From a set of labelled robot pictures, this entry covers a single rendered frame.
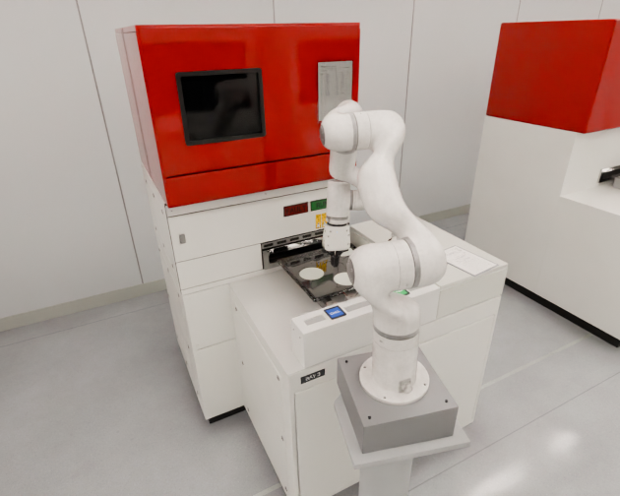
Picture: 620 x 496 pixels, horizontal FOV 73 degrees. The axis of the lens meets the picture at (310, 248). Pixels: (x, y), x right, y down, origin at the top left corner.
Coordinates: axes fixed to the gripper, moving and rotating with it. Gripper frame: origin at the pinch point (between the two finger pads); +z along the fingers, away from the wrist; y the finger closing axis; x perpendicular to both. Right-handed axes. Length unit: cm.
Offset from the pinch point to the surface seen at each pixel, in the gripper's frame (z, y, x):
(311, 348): 16.2, -19.7, -33.4
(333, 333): 12.1, -12.2, -32.6
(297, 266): 7.6, -9.9, 17.3
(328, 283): 9.3, -2.3, -0.3
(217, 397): 79, -44, 34
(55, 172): -13, -129, 160
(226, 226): -9.4, -38.5, 24.2
